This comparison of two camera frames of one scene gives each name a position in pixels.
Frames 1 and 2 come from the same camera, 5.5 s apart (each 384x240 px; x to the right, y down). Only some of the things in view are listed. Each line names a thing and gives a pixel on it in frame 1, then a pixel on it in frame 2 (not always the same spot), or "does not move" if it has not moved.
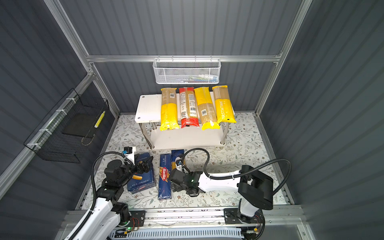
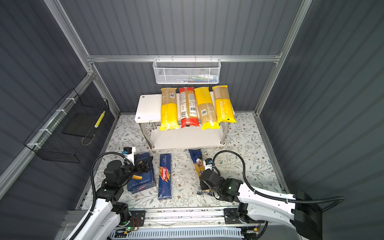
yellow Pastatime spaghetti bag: [225, 109] does not move
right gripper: [175, 187] -> [203, 184]
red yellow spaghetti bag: [188, 111] does not move
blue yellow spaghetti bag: [175, 153] -> [196, 154]
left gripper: [141, 170] does not move
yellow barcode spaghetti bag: [207, 110] does not move
